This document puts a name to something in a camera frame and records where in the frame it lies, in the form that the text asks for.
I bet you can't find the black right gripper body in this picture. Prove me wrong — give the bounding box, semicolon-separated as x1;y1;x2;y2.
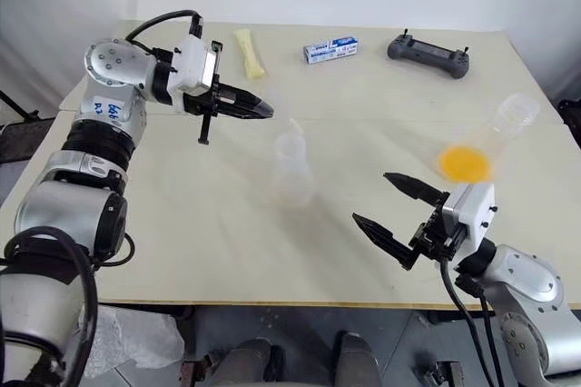
408;205;467;265

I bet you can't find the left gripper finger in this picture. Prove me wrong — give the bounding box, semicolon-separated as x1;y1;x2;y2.
218;100;276;122
217;83;262;104

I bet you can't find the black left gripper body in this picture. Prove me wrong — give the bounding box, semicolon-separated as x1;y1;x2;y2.
183;40;228;146

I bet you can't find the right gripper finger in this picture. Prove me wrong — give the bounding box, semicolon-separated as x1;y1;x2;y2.
352;212;422;273
383;172;451;212

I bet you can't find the clear plastic funnel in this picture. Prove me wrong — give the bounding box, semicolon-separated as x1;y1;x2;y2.
284;117;307;144

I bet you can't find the orange liquid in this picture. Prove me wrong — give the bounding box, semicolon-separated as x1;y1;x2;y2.
438;144;492;184

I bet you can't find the clear container of orange liquid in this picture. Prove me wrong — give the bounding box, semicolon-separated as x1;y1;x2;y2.
437;93;542;186

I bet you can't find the pale yellow tube packet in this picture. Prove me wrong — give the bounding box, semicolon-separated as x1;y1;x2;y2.
232;28;268;80

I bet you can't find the blue and white box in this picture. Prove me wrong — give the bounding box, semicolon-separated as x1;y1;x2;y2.
302;35;360;65

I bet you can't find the dark rounded shape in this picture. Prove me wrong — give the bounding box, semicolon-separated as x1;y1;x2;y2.
216;336;286;387
333;331;383;387

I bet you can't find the grey handheld controller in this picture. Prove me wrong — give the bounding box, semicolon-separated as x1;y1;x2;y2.
386;29;472;81

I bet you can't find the black stand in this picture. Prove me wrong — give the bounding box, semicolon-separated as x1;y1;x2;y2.
0;89;61;165

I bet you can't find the clear plastic sheet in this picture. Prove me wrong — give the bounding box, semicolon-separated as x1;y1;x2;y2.
79;304;187;371

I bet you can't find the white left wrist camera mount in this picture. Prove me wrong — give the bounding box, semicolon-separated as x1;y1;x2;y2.
165;35;223;111

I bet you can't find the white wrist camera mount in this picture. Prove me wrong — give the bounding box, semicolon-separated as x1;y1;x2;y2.
165;35;223;111
442;182;498;254

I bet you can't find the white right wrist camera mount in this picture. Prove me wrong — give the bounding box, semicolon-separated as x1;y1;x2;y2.
442;182;498;254

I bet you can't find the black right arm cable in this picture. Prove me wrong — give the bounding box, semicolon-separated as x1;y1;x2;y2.
458;273;503;387
438;257;489;387

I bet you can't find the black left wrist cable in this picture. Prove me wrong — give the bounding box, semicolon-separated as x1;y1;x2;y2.
124;8;205;43

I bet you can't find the brown metal bracket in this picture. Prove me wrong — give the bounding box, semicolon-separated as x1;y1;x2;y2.
179;348;215;387
424;348;460;387

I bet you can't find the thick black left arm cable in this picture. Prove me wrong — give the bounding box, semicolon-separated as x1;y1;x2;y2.
0;227;137;387

